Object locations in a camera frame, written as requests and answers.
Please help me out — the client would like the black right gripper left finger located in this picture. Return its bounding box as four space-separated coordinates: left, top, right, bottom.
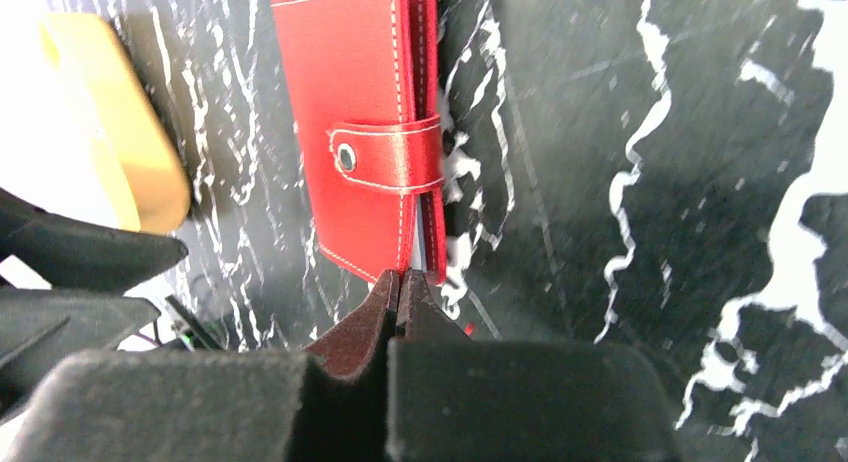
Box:
5 271 400 461

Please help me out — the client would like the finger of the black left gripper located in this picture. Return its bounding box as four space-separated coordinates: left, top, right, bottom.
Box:
1 287 160 416
1 190 188 294

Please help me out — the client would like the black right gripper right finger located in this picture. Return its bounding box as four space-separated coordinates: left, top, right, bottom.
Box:
386 270 683 461

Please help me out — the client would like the red leather card holder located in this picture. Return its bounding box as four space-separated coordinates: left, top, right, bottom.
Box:
271 0 447 284

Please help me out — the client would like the yellow oval tray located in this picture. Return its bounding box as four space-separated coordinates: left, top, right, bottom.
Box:
38 13 191 234

